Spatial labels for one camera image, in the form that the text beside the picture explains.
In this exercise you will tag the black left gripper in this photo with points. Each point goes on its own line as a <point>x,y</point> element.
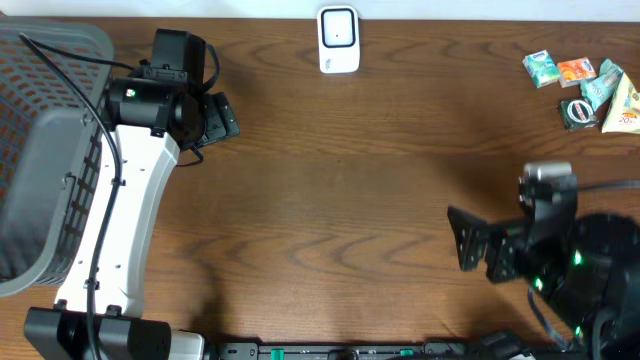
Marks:
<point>220,120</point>

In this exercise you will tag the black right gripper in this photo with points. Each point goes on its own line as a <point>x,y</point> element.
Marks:
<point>511,236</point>

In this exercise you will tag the green white round tin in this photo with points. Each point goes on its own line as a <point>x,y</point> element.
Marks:
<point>577,114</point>

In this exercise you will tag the teal Kleenex tissue pack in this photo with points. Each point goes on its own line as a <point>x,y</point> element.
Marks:
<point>541,68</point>

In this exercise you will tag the orange Kleenex tissue pack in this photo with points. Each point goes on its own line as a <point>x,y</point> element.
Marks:
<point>572,72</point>

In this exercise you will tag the teal snack packet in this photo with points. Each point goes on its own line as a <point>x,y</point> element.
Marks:
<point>598,90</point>

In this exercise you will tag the white blue snack bag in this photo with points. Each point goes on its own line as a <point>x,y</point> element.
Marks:
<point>623,112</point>

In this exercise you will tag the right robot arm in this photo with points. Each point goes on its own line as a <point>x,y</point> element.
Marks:
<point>585,268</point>

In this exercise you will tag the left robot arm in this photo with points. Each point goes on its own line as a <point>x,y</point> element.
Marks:
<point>165,106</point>

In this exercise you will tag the white barcode scanner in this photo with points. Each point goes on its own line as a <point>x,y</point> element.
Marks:
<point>338,39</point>

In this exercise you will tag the grey plastic shopping basket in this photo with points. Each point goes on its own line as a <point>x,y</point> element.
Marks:
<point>50,147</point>

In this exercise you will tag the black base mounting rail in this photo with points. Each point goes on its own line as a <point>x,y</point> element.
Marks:
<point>433,350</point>

